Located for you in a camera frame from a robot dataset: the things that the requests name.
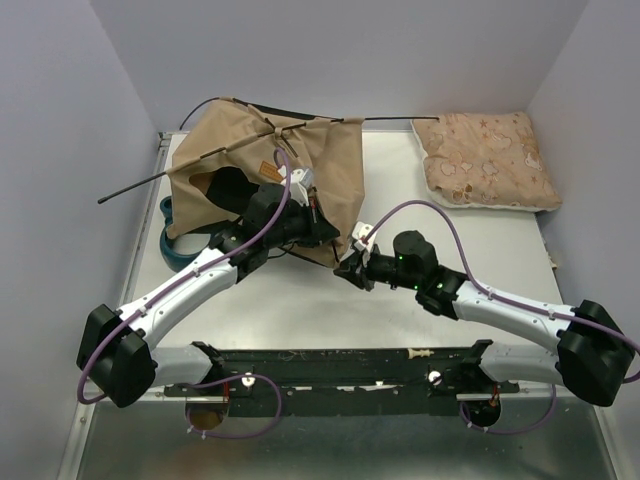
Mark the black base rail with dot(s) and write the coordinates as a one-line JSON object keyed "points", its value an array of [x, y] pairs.
{"points": [[352, 382]]}

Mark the beige fabric pet tent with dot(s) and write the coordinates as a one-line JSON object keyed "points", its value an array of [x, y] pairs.
{"points": [[270, 180]]}

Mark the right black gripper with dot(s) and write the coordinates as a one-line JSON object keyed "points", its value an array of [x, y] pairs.
{"points": [[350, 269]]}

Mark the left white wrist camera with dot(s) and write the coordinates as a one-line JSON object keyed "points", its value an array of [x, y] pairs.
{"points": [[301, 182]]}

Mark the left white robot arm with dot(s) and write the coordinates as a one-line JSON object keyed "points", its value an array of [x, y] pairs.
{"points": [[120, 350]]}

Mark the pink patterned pillow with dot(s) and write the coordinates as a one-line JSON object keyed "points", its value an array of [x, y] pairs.
{"points": [[475, 160]]}

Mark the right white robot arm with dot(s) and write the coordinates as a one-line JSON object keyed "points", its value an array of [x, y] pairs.
{"points": [[578, 347]]}

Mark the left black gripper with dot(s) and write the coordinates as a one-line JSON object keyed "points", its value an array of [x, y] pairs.
{"points": [[318, 232]]}

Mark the teal bowl stand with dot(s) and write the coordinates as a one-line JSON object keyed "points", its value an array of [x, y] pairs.
{"points": [[179, 252]]}

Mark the white chess piece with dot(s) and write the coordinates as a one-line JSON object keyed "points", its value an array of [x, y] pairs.
{"points": [[419, 353]]}

